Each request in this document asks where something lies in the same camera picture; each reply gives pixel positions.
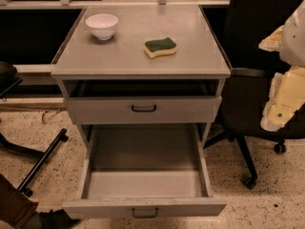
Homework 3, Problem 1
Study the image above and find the green and yellow sponge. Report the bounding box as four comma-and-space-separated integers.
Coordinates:
144, 37, 177, 58

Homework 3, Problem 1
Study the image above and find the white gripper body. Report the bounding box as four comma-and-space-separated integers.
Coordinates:
279, 0, 305, 67

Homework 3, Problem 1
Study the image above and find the white ceramic bowl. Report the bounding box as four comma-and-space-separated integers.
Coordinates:
86, 14, 118, 40

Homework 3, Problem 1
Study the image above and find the black office chair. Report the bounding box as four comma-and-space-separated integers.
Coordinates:
202, 0, 305, 189

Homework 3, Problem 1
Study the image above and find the grey drawer cabinet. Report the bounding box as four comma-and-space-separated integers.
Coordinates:
51, 5, 230, 146

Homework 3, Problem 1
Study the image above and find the black chair base left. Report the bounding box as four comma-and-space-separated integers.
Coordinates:
0, 61, 69, 197

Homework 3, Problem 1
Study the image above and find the black shoe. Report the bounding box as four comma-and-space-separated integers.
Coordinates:
39, 209, 79, 229

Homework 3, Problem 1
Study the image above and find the grey drawer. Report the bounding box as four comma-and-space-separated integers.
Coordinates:
63, 124, 226, 219
64, 96, 221, 124

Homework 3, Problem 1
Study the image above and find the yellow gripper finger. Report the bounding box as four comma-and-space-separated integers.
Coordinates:
258, 26, 284, 52
260, 66, 305, 132

